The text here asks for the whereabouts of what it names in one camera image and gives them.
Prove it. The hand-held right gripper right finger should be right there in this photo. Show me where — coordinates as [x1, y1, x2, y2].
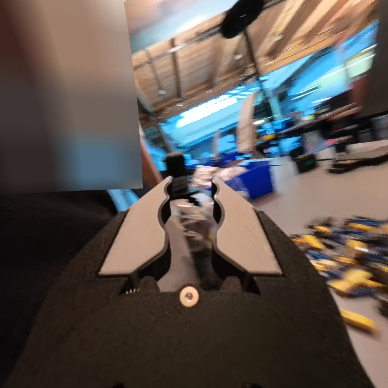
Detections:
[211, 177, 283, 276]

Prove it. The flat black device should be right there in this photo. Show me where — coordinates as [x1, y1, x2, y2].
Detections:
[328, 142, 388, 174]

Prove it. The pile of yellow blue pieces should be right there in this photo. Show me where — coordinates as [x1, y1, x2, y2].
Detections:
[290, 216, 388, 334]

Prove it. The white book stand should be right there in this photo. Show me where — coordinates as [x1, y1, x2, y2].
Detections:
[236, 90, 262, 153]

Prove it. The clear plastic bag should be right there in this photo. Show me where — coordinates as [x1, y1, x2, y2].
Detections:
[170, 194, 219, 252]

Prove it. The dark blurred object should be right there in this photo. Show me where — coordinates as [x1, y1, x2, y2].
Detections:
[219, 0, 265, 39]

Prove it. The blue plastic bin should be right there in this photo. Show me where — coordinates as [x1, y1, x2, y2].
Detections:
[224, 159, 275, 199]

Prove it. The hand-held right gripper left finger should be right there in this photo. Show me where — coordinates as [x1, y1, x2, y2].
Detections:
[98, 177, 173, 277]

